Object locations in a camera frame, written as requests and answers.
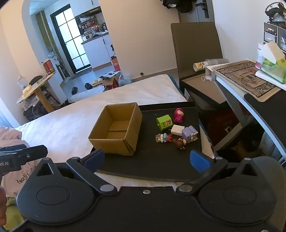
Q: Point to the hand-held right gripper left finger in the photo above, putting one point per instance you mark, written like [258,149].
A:
[96,157]

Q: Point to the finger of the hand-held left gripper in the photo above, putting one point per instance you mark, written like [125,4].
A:
[13,147]
[33,152]

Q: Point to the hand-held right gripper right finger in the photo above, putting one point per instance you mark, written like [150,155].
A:
[199,161]

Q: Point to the brown cardboard box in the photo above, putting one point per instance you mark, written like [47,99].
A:
[116,146]

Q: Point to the brown-haired doll figurine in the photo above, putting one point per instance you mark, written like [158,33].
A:
[179,144]

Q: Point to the red figurine with mug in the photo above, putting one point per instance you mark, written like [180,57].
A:
[164,137]

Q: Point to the black tray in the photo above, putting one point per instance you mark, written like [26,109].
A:
[156,160]

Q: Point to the green hexagonal toy box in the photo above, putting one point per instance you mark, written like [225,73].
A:
[163,121]

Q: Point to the white printed cloth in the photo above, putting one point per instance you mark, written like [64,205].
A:
[13,180]

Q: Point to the lavender block figurine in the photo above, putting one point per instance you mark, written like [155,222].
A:
[188,133]

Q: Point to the white charger plug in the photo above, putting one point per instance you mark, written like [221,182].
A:
[177,129]

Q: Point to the green cloth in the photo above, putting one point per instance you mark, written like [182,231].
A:
[14,212]

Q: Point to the magenta monster figurine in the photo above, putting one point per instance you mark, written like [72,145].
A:
[178,116]

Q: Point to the round wooden table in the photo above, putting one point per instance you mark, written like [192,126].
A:
[43,96]

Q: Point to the clear bottle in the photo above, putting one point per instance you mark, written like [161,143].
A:
[22,83]

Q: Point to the black shoe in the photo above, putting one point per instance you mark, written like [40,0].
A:
[74,90]
[88,86]

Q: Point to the black dining chair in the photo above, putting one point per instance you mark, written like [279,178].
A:
[35,80]

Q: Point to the black side table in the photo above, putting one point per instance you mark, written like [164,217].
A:
[205,89]

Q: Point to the open cardboard box with flaps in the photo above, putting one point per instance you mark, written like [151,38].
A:
[109,82]

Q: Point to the clear plastic bag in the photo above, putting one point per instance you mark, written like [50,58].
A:
[125,79]

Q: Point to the white face mask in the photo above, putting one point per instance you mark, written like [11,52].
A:
[207,78]

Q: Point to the red box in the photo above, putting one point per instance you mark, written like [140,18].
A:
[49,68]

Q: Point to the orange box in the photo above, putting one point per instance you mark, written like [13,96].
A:
[115,63]

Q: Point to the patterned desk mat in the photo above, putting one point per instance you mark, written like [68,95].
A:
[245,78]

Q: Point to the stack of paper cups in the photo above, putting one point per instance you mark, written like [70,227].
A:
[210,64]

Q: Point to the white kitchen cabinet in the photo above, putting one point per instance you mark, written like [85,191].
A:
[100,51]

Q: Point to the black framed glass door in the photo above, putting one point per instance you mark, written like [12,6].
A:
[71,40]

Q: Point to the green tissue pack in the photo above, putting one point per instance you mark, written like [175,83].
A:
[273,69]

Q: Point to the white bottle pink label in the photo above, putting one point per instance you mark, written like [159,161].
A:
[259,55]

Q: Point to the cluttered kitchen shelf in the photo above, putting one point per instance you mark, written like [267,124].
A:
[91,22]

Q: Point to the grey drawer organizer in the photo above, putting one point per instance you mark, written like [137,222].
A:
[271,33]

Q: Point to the dark hanging clothes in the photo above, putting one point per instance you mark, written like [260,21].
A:
[178,5]

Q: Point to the dark metal ornament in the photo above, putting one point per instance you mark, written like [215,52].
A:
[276,15]

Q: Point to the white frame desk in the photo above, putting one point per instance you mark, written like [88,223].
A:
[223,82]

